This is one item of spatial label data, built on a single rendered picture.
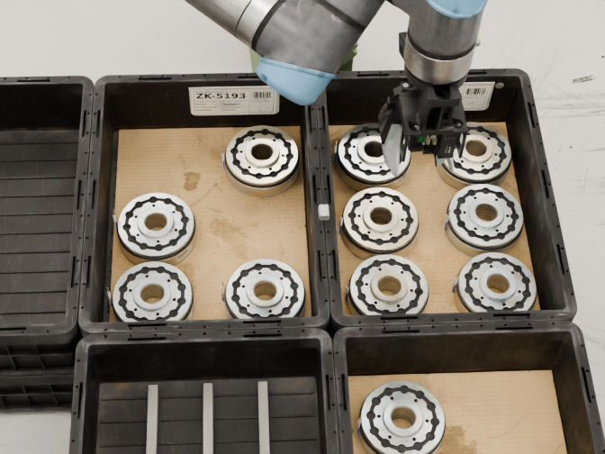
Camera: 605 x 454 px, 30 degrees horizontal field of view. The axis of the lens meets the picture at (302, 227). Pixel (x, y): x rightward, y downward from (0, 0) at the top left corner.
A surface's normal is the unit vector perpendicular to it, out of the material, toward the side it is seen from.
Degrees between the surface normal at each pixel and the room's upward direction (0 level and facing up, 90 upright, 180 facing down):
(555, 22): 0
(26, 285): 0
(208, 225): 0
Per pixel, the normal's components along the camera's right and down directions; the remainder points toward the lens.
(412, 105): 0.03, -0.55
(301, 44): -0.22, 0.09
